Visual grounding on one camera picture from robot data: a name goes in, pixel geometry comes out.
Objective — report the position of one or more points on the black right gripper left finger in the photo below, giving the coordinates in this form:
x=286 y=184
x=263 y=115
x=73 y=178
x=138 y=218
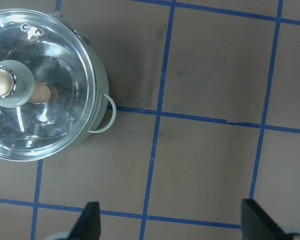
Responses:
x=88 y=225

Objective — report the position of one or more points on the glass pot lid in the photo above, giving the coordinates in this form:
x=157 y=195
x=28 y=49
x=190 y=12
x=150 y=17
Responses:
x=52 y=89

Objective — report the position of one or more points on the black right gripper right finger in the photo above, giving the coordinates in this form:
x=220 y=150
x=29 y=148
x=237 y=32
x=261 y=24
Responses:
x=256 y=224

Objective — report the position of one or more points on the white electric cooking pot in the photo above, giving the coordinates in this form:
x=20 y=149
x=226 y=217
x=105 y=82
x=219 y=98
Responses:
x=101 y=88

